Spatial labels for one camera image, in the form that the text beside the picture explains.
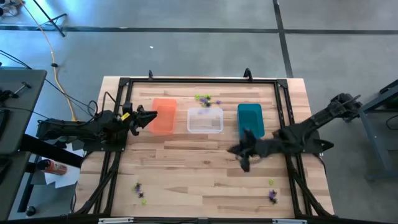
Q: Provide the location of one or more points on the black clamp tool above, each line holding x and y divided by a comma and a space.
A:
6, 94

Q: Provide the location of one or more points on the clear plastic bin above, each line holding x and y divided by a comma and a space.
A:
214, 124

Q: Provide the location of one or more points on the silver metal bracket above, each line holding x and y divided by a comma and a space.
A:
115, 220
289, 221

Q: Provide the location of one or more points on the orange spray can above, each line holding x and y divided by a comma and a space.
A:
54, 168

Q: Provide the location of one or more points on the black aluminium table frame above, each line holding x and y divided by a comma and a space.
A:
202, 81

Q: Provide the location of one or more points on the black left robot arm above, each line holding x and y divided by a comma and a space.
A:
77, 127

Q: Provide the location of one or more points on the grey metal table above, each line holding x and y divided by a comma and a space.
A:
373, 140

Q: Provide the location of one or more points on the teal plastic bin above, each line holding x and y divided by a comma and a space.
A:
252, 116

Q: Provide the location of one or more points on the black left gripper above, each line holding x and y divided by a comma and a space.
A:
130, 123

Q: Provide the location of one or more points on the black round knob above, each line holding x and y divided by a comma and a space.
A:
30, 211

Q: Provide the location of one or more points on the black frame clip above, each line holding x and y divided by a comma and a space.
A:
150, 74
247, 74

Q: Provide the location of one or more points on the orange plastic bin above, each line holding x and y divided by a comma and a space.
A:
163, 116

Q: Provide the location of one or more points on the white paper sheets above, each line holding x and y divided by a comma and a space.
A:
66, 180

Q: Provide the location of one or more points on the black metal beam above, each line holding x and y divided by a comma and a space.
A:
49, 151

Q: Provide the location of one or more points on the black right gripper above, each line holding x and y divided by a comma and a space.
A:
252, 146

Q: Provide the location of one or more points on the yellow label tag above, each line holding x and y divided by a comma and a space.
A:
125, 116

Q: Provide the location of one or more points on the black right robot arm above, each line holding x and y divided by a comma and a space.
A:
311, 124

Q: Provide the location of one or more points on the grey side table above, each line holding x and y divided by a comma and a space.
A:
21, 124

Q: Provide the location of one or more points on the black tripod stand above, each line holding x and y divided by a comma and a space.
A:
49, 19

